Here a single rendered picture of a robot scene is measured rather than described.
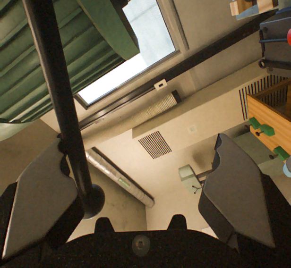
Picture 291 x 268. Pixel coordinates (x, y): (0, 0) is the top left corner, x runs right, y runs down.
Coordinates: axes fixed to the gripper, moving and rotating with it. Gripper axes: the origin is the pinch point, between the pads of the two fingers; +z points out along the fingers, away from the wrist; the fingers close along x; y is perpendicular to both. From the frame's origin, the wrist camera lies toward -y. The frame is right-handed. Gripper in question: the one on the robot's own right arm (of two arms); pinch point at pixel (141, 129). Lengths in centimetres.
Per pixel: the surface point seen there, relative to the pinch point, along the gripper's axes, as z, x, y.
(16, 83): 5.2, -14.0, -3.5
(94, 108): 152, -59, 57
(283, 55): 13.4, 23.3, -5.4
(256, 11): 32.7, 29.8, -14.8
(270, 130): 89, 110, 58
